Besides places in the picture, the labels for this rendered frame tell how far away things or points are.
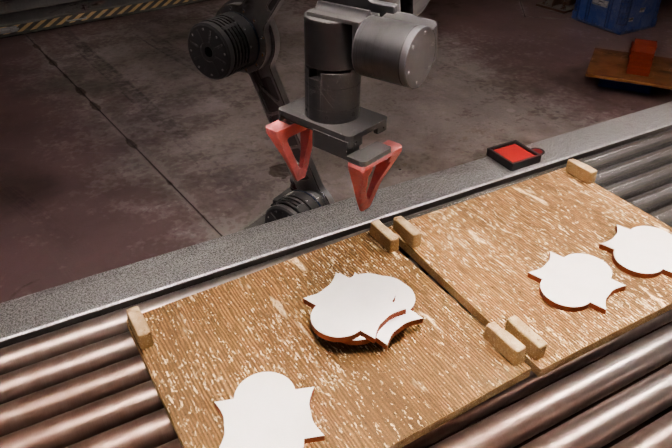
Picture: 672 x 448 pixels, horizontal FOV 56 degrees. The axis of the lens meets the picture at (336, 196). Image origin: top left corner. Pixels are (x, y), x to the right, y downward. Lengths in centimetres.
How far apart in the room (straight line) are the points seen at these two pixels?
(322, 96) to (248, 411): 37
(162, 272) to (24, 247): 184
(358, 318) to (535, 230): 39
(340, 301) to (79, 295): 40
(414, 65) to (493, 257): 49
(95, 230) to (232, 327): 198
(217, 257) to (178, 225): 172
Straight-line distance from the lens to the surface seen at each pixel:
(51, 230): 289
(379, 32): 59
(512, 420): 81
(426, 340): 86
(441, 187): 120
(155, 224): 278
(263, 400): 78
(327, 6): 63
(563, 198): 119
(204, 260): 103
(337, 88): 63
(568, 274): 99
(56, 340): 95
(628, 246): 108
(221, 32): 193
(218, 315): 90
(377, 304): 84
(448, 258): 99
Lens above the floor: 154
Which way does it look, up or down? 33 degrees down
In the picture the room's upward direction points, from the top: straight up
